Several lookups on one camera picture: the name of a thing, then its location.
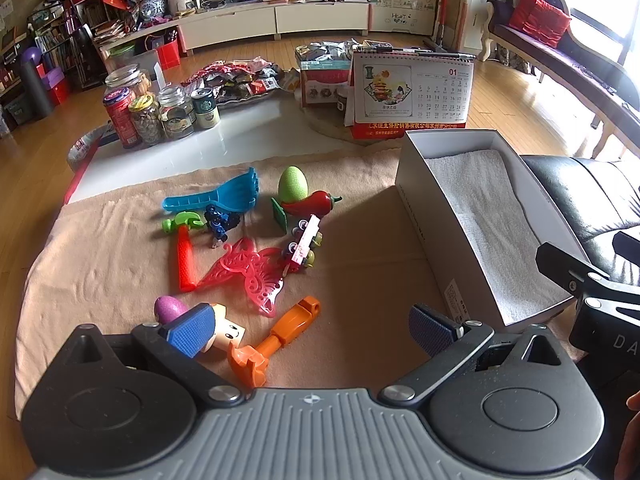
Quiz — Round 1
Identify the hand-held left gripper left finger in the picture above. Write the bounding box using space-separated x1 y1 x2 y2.
67 302 248 408

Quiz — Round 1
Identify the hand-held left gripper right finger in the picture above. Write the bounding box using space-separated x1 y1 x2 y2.
377 302 569 407

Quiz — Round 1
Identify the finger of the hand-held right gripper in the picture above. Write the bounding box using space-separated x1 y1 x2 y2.
612 231 640 273
535 242 621 311

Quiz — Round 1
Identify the pink plastic butterfly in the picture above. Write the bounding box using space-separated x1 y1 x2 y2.
197 238 287 318

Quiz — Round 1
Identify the white cardboard box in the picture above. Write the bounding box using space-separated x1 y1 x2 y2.
395 129 576 331

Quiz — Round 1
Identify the blue toy rake scoop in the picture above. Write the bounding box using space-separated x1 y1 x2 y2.
161 167 261 213

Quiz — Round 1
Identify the red toy chili pepper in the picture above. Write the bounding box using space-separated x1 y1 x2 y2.
284 190 344 218

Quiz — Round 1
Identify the green toy egg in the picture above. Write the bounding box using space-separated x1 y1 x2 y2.
277 166 312 203

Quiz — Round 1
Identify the purple toy egg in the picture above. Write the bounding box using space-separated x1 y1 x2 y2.
154 296 190 323

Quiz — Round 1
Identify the tan block figure toy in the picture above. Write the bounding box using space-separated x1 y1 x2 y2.
192 302 247 361

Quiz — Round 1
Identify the black leather sofa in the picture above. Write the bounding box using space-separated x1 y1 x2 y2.
520 155 640 281

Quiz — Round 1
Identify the green and red toy hammer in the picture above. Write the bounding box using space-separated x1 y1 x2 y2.
161 211 206 292

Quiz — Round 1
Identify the orange toy wrench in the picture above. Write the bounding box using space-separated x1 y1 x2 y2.
227 296 321 388

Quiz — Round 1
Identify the beige cloth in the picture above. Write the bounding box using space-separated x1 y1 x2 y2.
14 147 501 418

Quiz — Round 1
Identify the blue toy robot car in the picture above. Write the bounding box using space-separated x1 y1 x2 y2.
202 204 242 250

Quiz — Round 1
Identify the white toy train car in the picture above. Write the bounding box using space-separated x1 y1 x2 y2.
280 214 323 276

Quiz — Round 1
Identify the purple chaise lounge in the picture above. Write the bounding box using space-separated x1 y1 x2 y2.
482 0 640 158

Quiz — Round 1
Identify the seed jar with yellow lid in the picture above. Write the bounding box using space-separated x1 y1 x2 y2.
127 94 165 147

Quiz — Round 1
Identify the glass jar with silver lid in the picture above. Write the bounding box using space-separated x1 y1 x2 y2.
158 85 197 140

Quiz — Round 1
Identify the red can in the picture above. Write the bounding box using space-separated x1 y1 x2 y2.
102 87 143 150

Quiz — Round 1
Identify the green and white can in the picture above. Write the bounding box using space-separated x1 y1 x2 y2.
191 87 221 130

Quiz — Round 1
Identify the round wooden board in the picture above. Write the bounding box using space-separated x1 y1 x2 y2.
302 105 406 147

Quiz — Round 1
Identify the red desk calendar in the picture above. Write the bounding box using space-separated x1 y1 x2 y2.
344 52 475 140

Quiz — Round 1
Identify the black pen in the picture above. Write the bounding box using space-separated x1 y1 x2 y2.
400 49 476 59

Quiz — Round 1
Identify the red cushion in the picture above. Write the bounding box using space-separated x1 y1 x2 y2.
509 0 572 50

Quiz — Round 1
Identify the pile of snack packets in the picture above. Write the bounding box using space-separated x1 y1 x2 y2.
181 56 301 111

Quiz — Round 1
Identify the large glass jar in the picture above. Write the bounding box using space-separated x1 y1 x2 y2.
105 64 152 98

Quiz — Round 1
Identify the red and white carton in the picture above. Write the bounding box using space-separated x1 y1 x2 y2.
299 60 353 108

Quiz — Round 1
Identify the red gift bag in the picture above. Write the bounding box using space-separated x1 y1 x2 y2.
156 40 181 68

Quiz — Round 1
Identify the black rolled mat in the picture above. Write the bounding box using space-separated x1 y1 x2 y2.
20 62 53 118

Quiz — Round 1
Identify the pile of silver packets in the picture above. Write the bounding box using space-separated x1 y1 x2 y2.
295 40 381 63

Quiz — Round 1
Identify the cluttered bookshelf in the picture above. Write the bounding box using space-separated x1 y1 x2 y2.
0 0 126 126

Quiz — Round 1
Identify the blue and white porcelain vase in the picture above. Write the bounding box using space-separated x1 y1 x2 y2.
139 0 167 23

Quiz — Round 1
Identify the white low cabinet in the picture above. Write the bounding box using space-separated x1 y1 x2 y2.
100 0 373 61

